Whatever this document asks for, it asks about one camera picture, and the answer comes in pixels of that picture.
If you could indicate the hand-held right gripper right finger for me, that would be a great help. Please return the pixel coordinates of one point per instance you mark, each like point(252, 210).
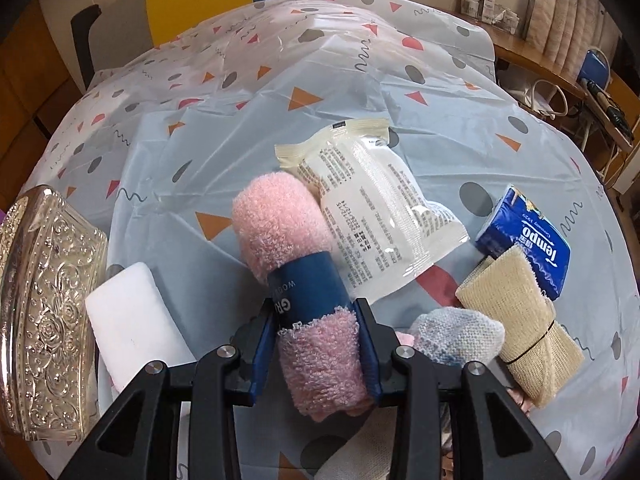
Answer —
point(370, 355)

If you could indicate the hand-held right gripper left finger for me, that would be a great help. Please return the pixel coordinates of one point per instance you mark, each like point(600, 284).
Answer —
point(262, 355)

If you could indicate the pastel knit cloth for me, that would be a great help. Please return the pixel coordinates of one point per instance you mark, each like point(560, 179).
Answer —
point(460, 335)

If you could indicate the white knit socks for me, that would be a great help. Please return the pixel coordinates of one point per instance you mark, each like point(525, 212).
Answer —
point(345, 462)

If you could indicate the pink towel blue band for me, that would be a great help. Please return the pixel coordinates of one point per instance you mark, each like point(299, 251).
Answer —
point(280, 225)

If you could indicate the white sponge block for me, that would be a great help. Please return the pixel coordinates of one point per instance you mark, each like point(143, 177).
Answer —
point(135, 320)

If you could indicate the white plastic packet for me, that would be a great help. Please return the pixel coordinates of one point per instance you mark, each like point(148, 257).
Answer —
point(370, 200)

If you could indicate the gold metal tray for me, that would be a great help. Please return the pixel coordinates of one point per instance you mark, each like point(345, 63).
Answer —
point(45, 320)

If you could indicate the beige loofah cloth black band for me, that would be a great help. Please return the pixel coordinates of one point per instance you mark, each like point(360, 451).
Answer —
point(510, 300)

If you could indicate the blue tissue packet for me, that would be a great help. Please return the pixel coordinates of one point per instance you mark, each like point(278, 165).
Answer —
point(525, 240)

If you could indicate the patterned plastic tablecloth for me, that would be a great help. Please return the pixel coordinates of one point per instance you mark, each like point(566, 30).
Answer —
point(350, 60)

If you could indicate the wooden side shelf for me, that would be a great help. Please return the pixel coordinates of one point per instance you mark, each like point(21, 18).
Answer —
point(540, 60)

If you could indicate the black tool on rack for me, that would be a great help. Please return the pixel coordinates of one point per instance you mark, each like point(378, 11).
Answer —
point(612, 110)

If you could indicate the clear organiser with small items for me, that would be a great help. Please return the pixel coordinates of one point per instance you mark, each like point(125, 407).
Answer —
point(487, 7)

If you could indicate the beige curtain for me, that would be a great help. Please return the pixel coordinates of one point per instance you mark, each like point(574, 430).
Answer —
point(565, 10)

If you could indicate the wooden wall cabinet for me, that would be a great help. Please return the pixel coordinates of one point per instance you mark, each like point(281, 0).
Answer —
point(30, 85)

